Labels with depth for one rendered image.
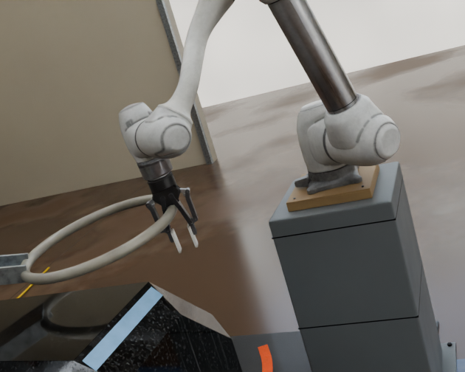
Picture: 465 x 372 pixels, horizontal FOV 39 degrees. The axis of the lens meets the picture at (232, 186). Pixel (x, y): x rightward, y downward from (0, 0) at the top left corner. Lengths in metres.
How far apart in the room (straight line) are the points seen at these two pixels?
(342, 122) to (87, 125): 5.38
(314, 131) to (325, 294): 0.54
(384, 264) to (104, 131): 5.25
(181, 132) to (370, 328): 0.99
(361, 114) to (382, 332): 0.73
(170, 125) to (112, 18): 5.16
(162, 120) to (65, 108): 5.60
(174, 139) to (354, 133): 0.58
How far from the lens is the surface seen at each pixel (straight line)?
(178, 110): 1.68
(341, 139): 1.98
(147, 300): 1.71
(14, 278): 1.93
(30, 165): 7.68
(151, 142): 1.65
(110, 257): 1.72
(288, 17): 1.86
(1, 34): 7.45
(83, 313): 1.73
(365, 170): 2.26
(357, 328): 2.26
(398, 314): 2.21
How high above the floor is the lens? 1.50
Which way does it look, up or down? 15 degrees down
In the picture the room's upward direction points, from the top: 17 degrees counter-clockwise
